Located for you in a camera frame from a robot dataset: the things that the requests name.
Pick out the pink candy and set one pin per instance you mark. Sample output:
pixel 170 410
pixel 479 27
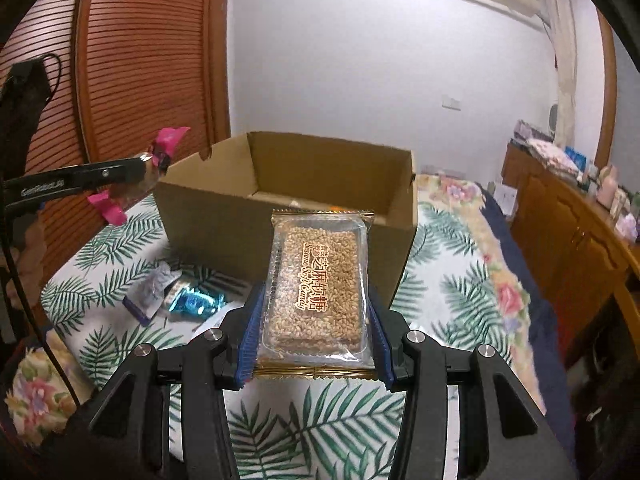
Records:
pixel 169 141

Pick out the wooden louvered wardrobe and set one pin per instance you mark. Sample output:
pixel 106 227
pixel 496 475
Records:
pixel 125 60

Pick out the blue box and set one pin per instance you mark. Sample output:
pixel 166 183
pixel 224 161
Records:
pixel 576 156

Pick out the wooden door frame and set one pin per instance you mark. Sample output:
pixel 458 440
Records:
pixel 609 85

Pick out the leaf print bedsheet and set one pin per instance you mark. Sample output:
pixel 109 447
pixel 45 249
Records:
pixel 440 270

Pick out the white paper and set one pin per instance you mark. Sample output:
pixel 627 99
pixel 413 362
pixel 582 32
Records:
pixel 504 199

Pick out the cardboard box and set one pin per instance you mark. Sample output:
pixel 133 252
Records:
pixel 210 220

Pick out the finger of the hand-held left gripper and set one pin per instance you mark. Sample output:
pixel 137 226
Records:
pixel 110 174

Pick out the beige bottle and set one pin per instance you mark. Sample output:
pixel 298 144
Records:
pixel 609 187

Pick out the navy blue blanket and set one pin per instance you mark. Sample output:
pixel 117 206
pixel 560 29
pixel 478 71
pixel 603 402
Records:
pixel 545 360

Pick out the cream curtain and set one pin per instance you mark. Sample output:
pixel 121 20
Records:
pixel 567 60

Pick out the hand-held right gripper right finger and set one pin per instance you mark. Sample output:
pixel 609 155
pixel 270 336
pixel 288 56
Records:
pixel 381 352

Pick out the sesame candy packet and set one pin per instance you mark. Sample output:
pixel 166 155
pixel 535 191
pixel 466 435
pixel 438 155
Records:
pixel 315 280

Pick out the purple cloth pile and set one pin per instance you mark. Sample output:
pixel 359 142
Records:
pixel 530 131

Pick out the blue foil candy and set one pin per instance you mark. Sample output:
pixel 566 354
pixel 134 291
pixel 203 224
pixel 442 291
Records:
pixel 192 302

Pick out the wooden cabinet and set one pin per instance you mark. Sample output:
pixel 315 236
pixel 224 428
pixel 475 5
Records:
pixel 575 230

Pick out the white purple snack packet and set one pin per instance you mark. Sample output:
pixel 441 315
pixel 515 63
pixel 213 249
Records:
pixel 150 292

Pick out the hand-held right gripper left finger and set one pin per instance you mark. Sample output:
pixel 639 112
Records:
pixel 252 332

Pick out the white wall socket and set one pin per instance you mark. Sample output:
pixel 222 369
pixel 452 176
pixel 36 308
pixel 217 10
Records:
pixel 451 102

